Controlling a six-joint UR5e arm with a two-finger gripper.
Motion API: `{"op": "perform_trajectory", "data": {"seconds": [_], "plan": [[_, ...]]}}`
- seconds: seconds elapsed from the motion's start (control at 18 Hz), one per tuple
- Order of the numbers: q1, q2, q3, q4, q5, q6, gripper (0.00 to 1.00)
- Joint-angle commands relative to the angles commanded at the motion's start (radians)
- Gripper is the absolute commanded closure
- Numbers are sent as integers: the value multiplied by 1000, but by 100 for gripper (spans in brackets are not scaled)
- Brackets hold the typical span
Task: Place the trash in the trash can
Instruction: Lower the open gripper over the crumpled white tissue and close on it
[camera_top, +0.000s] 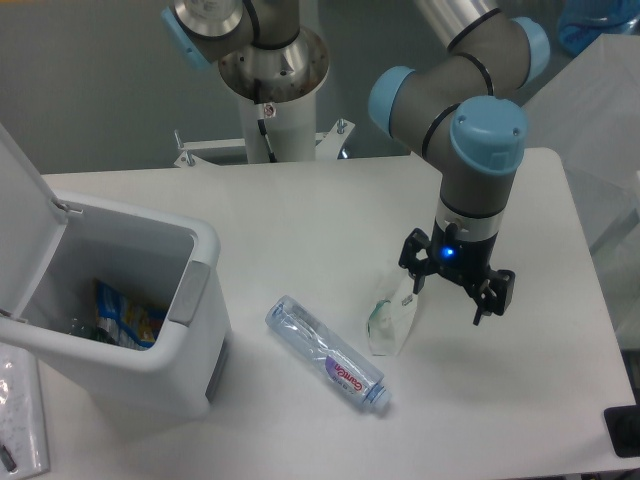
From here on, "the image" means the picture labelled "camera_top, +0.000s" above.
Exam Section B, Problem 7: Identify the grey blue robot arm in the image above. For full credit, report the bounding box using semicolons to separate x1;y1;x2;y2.
161;1;550;318

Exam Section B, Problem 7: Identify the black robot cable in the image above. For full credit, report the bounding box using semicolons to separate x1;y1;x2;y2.
252;79;279;164

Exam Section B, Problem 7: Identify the blue snack wrapper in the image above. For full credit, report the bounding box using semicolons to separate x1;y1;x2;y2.
94;280;167;351

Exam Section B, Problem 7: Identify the translucent plastic box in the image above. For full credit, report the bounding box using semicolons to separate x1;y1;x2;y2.
525;34;639;351

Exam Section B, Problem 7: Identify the black device at edge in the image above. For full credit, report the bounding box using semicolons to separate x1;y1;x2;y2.
604;405;639;458

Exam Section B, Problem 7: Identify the clear crumpled plastic bag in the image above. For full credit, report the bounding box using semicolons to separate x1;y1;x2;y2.
366;269;418;356

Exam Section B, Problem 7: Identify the clear plastic water bottle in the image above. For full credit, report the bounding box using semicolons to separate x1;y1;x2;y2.
265;295;392;415

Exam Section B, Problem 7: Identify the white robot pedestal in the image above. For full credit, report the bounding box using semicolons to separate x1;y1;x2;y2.
218;26;329;164

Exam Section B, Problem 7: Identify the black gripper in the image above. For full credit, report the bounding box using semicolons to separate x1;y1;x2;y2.
398;223;515;326

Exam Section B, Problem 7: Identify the blue plastic bag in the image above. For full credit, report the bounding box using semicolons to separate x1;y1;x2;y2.
557;0;639;57

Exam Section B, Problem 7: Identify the white trash can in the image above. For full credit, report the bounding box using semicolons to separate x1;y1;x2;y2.
1;194;230;418

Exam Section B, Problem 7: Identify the white paper in sleeve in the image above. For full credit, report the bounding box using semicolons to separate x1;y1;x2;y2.
1;344;50;479

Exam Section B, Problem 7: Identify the white trash can lid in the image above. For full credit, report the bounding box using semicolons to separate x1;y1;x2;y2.
1;129;83;319

